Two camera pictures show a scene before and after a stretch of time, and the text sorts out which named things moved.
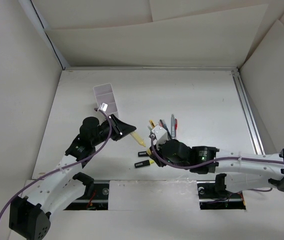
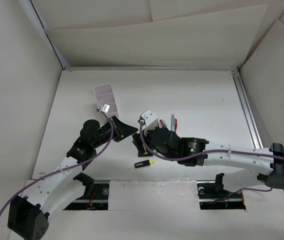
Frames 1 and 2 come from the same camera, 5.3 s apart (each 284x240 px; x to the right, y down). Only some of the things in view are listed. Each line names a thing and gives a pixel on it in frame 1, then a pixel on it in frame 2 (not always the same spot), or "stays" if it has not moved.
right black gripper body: x=159 y=152 → x=139 y=141
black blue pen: x=165 y=127 stays
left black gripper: x=120 y=129 stays
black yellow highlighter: x=142 y=164 stays
